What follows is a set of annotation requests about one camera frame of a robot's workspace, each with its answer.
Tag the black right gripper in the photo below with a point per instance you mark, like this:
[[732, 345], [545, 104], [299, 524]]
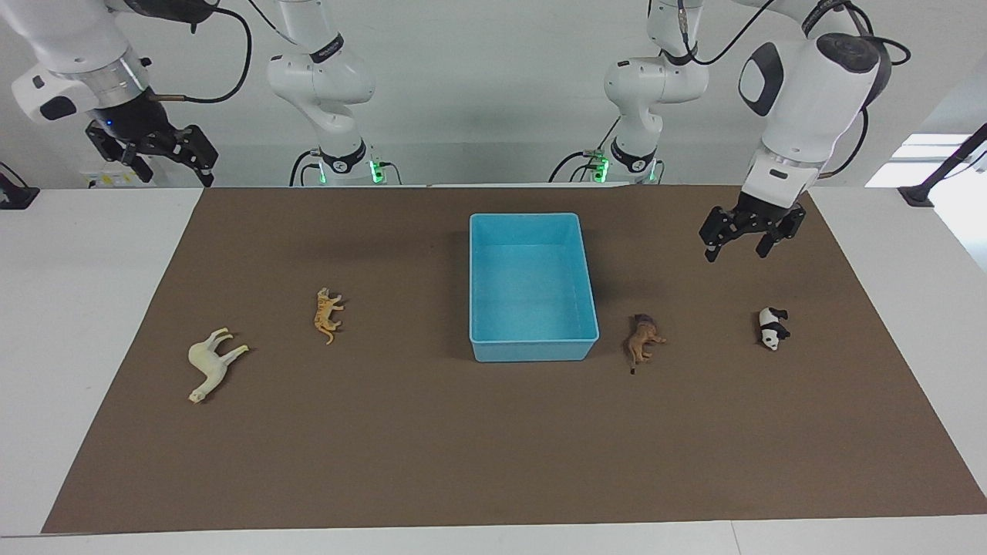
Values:
[[143, 123]]

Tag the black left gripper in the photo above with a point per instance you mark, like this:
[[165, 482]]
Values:
[[763, 212]]

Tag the black white panda toy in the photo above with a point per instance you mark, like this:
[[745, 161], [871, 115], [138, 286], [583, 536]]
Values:
[[771, 327]]

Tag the brown lion toy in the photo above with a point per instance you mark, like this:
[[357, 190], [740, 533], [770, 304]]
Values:
[[640, 339]]

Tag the cream horse toy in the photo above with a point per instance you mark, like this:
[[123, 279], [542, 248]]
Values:
[[210, 362]]

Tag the orange tiger toy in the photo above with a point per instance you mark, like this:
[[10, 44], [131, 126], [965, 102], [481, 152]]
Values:
[[326, 314]]

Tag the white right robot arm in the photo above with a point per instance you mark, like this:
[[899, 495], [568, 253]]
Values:
[[77, 31]]

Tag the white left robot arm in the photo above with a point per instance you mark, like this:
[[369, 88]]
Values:
[[806, 100]]

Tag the blue plastic storage box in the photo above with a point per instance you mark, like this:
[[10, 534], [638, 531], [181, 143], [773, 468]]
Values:
[[532, 301]]

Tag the brown table mat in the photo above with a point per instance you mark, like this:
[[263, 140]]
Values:
[[463, 447]]

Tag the white wall outlet box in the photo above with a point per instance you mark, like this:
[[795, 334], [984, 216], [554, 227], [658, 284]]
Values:
[[108, 179]]

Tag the black table clamp mount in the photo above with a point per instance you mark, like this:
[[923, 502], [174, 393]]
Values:
[[15, 196]]

